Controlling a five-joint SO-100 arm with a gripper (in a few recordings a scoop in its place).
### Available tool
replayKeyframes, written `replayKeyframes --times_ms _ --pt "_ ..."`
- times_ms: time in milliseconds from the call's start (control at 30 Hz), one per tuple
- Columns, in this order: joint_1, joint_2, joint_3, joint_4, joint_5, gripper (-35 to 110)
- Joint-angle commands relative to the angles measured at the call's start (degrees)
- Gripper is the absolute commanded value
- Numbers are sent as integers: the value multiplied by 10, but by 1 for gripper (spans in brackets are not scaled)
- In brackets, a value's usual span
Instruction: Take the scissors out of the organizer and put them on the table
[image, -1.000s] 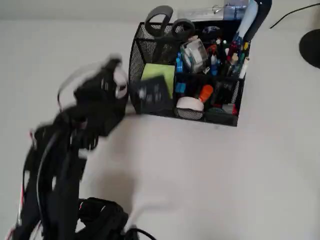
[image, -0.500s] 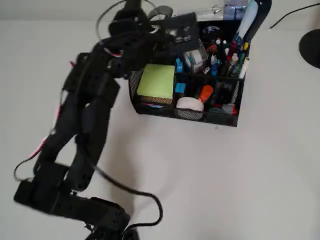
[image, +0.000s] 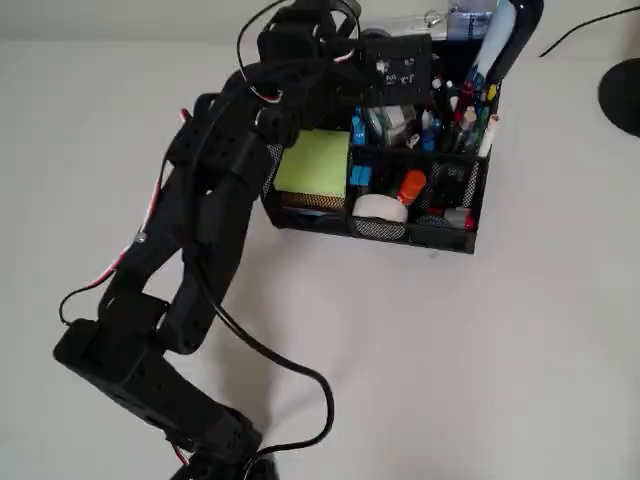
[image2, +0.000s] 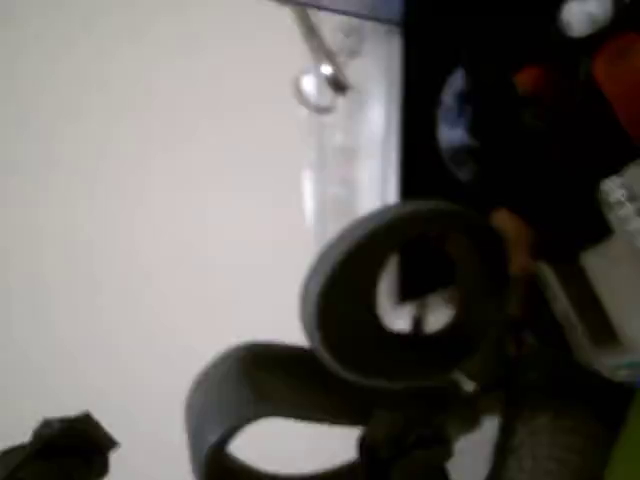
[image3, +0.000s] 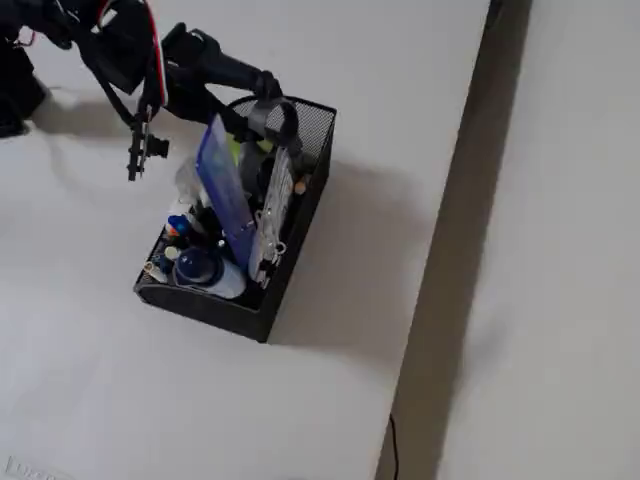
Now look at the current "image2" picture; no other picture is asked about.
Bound grey black handled scissors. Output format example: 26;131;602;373
183;199;511;480

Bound clear plastic packet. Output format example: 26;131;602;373
292;0;402;246

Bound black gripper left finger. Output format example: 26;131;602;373
0;408;122;480

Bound green sticky note pad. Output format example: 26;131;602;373
602;392;640;480

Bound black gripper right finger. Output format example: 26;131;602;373
357;399;481;480

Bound beige wooden item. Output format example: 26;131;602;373
489;208;534;274

